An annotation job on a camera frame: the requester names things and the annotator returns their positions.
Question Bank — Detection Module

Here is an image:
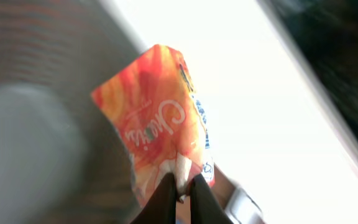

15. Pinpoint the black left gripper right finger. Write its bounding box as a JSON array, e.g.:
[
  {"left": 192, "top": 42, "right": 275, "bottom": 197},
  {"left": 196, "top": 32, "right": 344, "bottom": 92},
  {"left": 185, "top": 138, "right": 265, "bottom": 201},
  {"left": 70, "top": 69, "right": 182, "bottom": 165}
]
[{"left": 189, "top": 174, "right": 233, "bottom": 224}]

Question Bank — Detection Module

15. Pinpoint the grey plastic basket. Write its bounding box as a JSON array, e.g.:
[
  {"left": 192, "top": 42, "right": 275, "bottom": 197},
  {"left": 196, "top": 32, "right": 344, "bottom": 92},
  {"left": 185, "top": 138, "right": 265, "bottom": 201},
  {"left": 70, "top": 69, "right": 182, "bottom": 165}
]
[{"left": 0, "top": 0, "right": 139, "bottom": 223}]

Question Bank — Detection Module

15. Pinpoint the orange tissue pack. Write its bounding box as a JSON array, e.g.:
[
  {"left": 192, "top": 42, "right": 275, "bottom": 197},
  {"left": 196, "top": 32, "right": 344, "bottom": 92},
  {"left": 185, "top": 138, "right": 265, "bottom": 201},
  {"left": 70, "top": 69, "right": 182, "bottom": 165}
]
[{"left": 91, "top": 45, "right": 214, "bottom": 206}]

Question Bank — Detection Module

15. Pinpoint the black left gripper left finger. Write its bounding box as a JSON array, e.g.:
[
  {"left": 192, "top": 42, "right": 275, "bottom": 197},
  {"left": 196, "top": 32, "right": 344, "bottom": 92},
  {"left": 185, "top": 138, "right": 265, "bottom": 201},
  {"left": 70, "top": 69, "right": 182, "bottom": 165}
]
[{"left": 131, "top": 173, "right": 177, "bottom": 224}]

